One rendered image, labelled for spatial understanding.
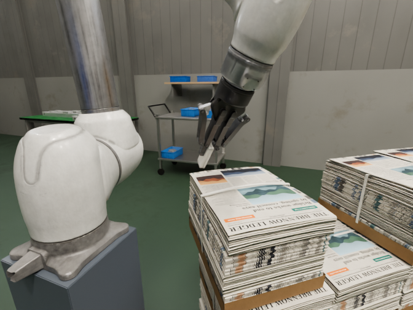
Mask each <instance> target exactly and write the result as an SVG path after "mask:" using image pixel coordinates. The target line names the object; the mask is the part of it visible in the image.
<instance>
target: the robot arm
mask: <svg viewBox="0 0 413 310"><path fill-rule="evenodd" d="M55 2H56V5H57V10H58V14H59V18H60V23H61V28H62V31H63V36H64V39H65V44H66V49H67V52H68V57H69V62H70V65H71V70H72V74H73V78H74V83H75V86H76V92H77V96H78V100H79V104H80V108H81V113H82V114H79V115H78V117H77V118H76V120H75V122H74V124H52V125H45V126H42V127H38V128H35V129H32V130H30V131H28V132H27V133H26V134H25V136H24V137H23V138H22V139H21V140H20V141H19V143H18V146H17V150H16V153H15V157H14V183H15V189H16V193H17V198H18V203H19V206H20V210H21V213H22V216H23V219H24V221H25V224H26V226H27V228H28V231H29V235H30V240H29V241H28V242H25V243H24V244H22V245H19V246H17V247H15V248H13V249H12V250H11V251H10V253H9V255H10V259H11V260H14V261H17V262H16V263H14V264H13V265H12V266H11V267H10V268H9V269H8V270H7V272H6V273H7V277H9V278H11V281H12V282H18V281H20V280H22V279H24V278H26V277H28V276H29V275H31V274H33V273H35V272H37V271H39V270H41V269H44V270H46V271H49V272H52V273H54V274H56V275H57V276H58V277H59V279H60V280H62V281H69V280H71V279H73V278H75V277H76V276H77V275H78V274H79V273H80V271H81V270H82V268H83V267H84V266H85V265H87V264H88V263H89V262H90V261H92V260H93V259H94V258H95V257H96V256H97V255H98V254H100V253H101V252H102V251H103V250H104V249H105V248H106V247H108V246H109V245H110V244H112V243H113V242H114V241H115V240H116V239H117V238H119V237H120V236H122V235H124V234H126V233H127V232H128V231H129V227H128V224H127V223H121V222H115V221H111V220H109V218H108V214H107V209H106V201H107V200H108V199H109V197H110V195H111V193H112V191H113V189H114V187H115V186H117V185H119V184H120V183H121V182H123V181H124V180H125V179H126V178H127V177H129V176H130V175H131V174H132V173H133V172H134V171H135V169H136V168H137V167H138V166H139V164H140V162H141V160H142V157H143V142H142V140H141V137H140V136H139V134H138V133H137V132H136V129H135V127H134V125H133V122H132V119H131V117H130V115H129V114H128V113H126V112H125V111H124V110H122V109H119V102H118V98H117V92H116V86H115V82H114V76H113V72H112V65H111V59H110V55H109V49H108V42H107V39H106V32H105V28H104V22H103V16H102V12H101V6H100V0H55ZM225 2H226V3H228V5H230V7H231V9H232V11H233V14H234V21H235V26H234V35H233V38H232V42H231V44H230V46H229V48H228V52H227V55H226V57H225V60H224V63H223V64H222V67H221V74H222V77H221V79H220V82H219V84H218V86H217V89H216V92H215V95H214V97H213V98H212V99H211V100H210V102H209V103H207V104H204V105H203V104H201V103H199V104H198V105H197V107H198V109H199V121H198V127H197V141H198V143H199V145H201V146H200V149H199V154H200V155H199V158H198V159H197V162H198V164H199V168H203V169H204V168H205V166H206V164H207V162H208V160H209V158H210V157H213V155H214V153H215V151H219V147H221V146H222V147H223V148H224V147H226V146H227V144H228V143H229V142H230V141H231V139H233V137H234V136H235V135H236V134H237V132H238V131H239V130H240V129H241V128H242V127H243V126H244V125H245V124H246V123H248V122H249V121H250V118H249V116H248V115H247V113H246V112H245V110H246V106H248V104H249V102H250V100H251V98H252V96H253V95H254V91H257V90H259V89H260V88H261V87H262V85H263V83H264V81H265V79H266V78H267V76H268V74H269V72H270V71H271V69H272V68H273V65H274V63H275V62H276V60H277V58H278V57H279V56H280V55H281V54H282V53H283V52H284V51H285V50H286V48H287V46H288V45H289V43H290V42H291V40H292V39H293V37H294V35H295V34H296V32H297V30H298V29H299V27H300V25H301V23H302V21H303V19H304V17H305V15H306V13H307V11H308V9H309V7H310V5H311V2H312V0H225ZM210 109H211V112H212V116H211V121H210V123H209V125H208V128H207V130H206V132H205V129H206V124H207V115H208V113H209V110H210ZM211 142H212V143H211Z"/></svg>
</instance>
